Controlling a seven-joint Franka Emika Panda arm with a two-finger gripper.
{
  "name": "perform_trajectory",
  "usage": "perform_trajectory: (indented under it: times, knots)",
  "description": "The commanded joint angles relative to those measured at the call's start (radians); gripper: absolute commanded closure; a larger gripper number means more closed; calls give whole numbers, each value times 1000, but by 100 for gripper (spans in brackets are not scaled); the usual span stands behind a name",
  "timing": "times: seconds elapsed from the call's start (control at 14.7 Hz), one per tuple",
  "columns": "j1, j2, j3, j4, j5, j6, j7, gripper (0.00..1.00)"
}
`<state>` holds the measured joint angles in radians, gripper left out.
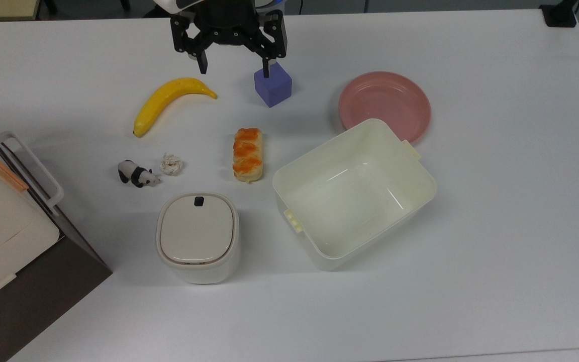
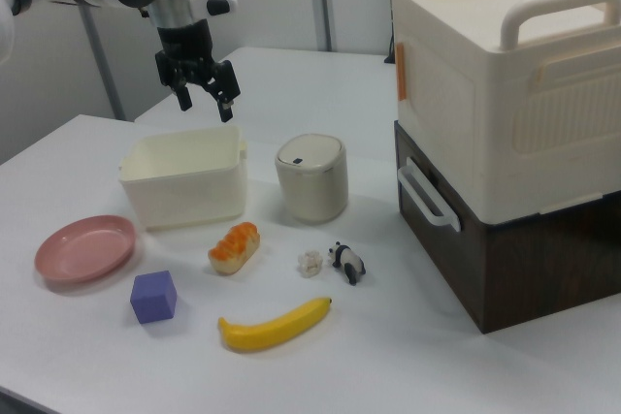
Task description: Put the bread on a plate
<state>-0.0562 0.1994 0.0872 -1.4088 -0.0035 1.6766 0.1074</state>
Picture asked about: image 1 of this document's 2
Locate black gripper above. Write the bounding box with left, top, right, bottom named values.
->
left=171, top=0, right=287, bottom=78

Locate glazed bread loaf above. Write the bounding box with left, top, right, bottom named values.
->
left=233, top=128, right=263, bottom=184

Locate pink plate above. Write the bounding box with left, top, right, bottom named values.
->
left=338, top=71, right=432, bottom=145

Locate purple foam cube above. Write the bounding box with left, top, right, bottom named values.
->
left=254, top=61, right=293, bottom=108

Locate yellow banana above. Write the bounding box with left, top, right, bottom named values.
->
left=133, top=77, right=218, bottom=138

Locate small white knotted lump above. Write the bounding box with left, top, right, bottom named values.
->
left=159, top=153, right=184, bottom=176

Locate black and white panda toy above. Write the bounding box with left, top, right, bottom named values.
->
left=117, top=160, right=161, bottom=189

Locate cream lidded trash can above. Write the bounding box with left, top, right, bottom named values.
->
left=156, top=192, right=241, bottom=285

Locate white plastic bin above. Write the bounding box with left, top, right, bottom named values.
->
left=272, top=118, right=438, bottom=272

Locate black table clamp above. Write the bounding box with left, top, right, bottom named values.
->
left=539, top=0, right=577, bottom=28

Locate dark brown drawer cabinet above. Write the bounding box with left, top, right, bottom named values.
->
left=0, top=110, right=113, bottom=362

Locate white drawer handle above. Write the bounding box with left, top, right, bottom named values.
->
left=0, top=132, right=64, bottom=217

